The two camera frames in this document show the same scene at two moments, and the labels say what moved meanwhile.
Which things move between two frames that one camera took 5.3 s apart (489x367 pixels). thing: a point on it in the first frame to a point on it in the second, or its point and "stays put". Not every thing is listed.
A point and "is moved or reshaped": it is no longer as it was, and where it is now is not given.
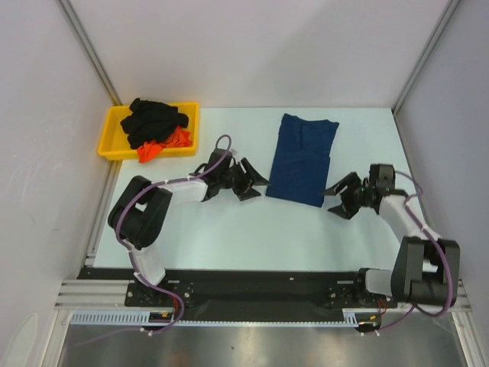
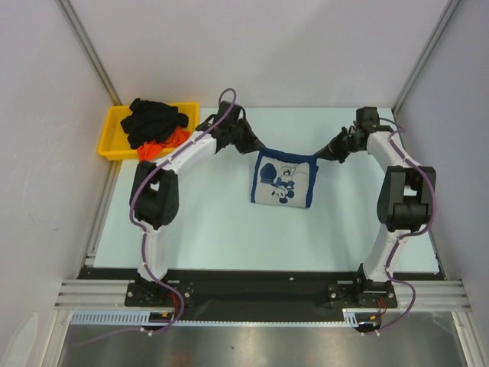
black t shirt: x=151 y=121 stays put
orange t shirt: x=150 y=150 stays put
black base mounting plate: x=250 y=294 stays put
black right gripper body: x=352 y=195 to x=337 y=144
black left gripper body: x=236 y=179 to x=244 y=141
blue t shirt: x=300 y=160 is moved or reshaped
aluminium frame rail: x=92 y=294 stays put
